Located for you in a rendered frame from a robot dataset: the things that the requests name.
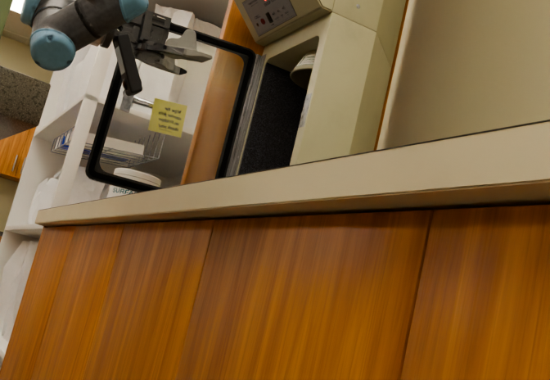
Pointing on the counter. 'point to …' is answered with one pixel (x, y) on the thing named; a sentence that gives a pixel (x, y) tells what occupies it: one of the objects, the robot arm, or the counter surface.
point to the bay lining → (272, 122)
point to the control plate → (253, 6)
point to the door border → (227, 130)
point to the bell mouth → (301, 73)
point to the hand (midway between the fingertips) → (199, 69)
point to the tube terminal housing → (346, 62)
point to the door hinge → (246, 115)
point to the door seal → (230, 128)
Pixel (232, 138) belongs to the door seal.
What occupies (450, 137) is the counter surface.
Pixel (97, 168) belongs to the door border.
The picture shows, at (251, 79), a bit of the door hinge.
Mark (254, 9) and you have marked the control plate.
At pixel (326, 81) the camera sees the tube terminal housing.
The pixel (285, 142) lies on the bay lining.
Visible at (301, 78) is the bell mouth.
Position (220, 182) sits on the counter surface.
